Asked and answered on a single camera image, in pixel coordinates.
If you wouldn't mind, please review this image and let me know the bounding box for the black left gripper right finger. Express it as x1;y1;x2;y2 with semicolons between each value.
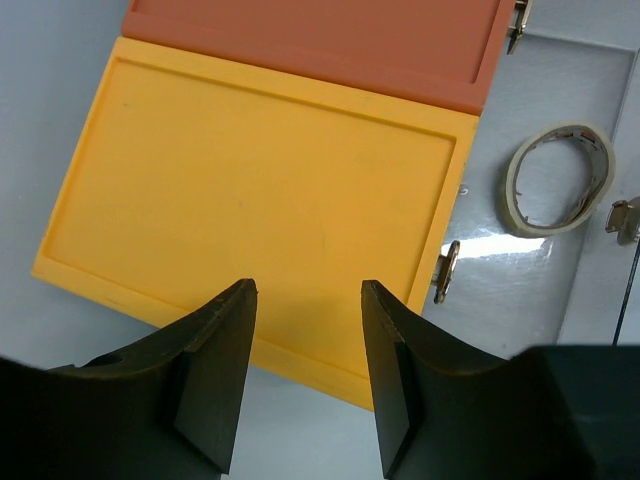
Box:
361;280;639;479

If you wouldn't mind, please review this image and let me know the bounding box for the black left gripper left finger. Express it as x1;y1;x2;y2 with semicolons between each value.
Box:
1;279;257;479

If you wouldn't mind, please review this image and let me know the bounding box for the clear smoky drawer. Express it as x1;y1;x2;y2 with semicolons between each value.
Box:
419;27;640;351

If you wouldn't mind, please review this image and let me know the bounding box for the smoky yellow cabinet drawer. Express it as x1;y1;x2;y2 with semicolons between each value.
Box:
431;240;461;305

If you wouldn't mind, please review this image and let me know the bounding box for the yellow masking tape roll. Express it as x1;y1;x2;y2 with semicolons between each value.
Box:
496;121;617;239

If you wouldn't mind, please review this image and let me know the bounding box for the yellow drawer cabinet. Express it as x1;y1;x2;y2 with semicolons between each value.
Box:
32;37;479;409

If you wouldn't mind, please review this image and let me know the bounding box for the orange drawer cabinet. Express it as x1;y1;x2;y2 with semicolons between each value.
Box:
121;0;515;115

